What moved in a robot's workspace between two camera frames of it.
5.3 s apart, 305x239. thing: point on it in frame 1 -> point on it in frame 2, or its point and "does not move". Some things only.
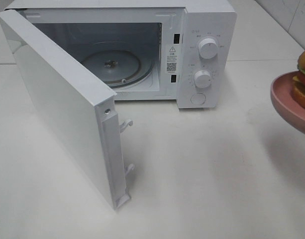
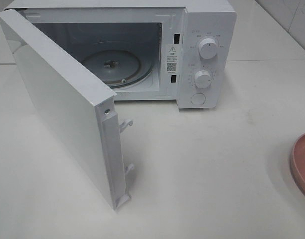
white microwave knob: (203, 78) does not move
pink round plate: (281, 88) -> (300, 165)
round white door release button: (199, 98) does not move
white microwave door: (83, 102) does not move
